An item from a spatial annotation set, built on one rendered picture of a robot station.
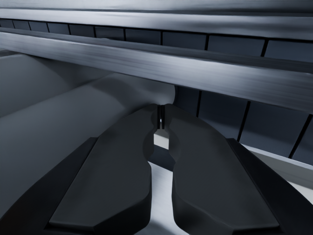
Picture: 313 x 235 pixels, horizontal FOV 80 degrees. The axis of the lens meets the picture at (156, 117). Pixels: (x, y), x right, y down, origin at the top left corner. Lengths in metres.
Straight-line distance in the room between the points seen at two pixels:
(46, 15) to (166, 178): 0.24
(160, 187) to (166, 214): 0.05
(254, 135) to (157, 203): 0.18
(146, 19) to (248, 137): 0.13
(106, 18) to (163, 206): 0.24
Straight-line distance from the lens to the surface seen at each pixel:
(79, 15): 0.23
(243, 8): 0.20
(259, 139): 0.17
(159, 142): 0.16
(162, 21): 0.17
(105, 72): 0.16
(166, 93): 0.15
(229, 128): 0.17
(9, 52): 0.20
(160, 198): 0.28
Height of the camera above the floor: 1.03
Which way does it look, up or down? 47 degrees down
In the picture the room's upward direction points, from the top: 131 degrees counter-clockwise
